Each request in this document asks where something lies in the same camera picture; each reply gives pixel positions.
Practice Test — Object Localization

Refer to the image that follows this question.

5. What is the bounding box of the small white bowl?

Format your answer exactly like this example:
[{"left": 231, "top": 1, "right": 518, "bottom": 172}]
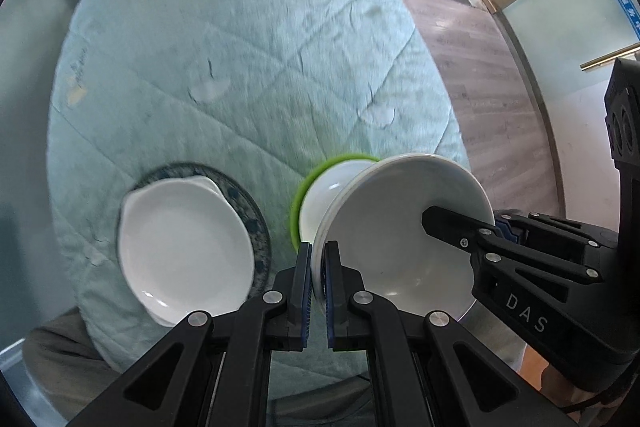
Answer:
[{"left": 300, "top": 159, "right": 381, "bottom": 253}]

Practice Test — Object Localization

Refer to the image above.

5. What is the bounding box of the person's right hand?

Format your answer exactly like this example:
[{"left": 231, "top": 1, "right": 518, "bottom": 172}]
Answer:
[{"left": 541, "top": 363, "right": 595, "bottom": 412}]

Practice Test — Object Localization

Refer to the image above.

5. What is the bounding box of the green bowl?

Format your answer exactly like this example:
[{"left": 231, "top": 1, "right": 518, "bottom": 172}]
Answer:
[{"left": 290, "top": 153, "right": 378, "bottom": 253}]

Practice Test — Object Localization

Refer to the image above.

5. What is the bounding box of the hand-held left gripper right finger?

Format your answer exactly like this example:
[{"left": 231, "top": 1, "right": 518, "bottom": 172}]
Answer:
[{"left": 322, "top": 239, "right": 576, "bottom": 427}]

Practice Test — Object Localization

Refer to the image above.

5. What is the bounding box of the white plate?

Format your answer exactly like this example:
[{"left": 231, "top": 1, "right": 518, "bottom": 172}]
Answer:
[{"left": 117, "top": 176, "right": 256, "bottom": 327}]

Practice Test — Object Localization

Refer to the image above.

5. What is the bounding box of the teal quilted leaf-print blanket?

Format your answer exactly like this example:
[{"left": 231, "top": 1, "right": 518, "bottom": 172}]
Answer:
[{"left": 46, "top": 0, "right": 471, "bottom": 427}]

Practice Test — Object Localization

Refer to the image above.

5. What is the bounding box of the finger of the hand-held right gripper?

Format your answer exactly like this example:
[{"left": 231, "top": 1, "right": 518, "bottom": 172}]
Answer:
[
  {"left": 494, "top": 213, "right": 619, "bottom": 251},
  {"left": 421, "top": 205, "right": 602, "bottom": 284}
]

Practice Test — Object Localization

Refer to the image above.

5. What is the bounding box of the large white bowl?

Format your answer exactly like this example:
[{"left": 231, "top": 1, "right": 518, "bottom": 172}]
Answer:
[{"left": 312, "top": 153, "right": 497, "bottom": 322}]

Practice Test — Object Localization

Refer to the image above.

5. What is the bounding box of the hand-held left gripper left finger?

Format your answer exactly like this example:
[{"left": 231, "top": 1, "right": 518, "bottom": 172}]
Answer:
[{"left": 65, "top": 242, "right": 314, "bottom": 427}]

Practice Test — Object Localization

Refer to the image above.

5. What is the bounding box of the blue patterned plate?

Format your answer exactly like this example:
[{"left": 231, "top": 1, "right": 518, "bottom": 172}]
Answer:
[{"left": 132, "top": 162, "right": 273, "bottom": 303}]

